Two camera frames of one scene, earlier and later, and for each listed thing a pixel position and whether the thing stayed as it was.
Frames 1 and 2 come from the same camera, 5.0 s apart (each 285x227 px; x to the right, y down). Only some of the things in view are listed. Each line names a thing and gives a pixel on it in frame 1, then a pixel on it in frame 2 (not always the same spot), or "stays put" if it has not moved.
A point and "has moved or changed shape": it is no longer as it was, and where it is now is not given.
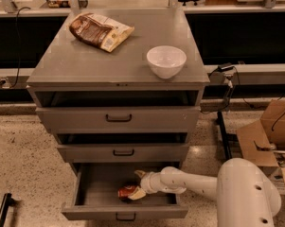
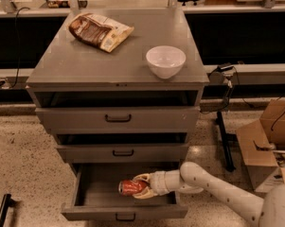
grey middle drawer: [122, 152] stays put
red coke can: [125, 192] has moved or changed shape
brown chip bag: [98, 30] stays put
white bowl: [166, 61] stays put
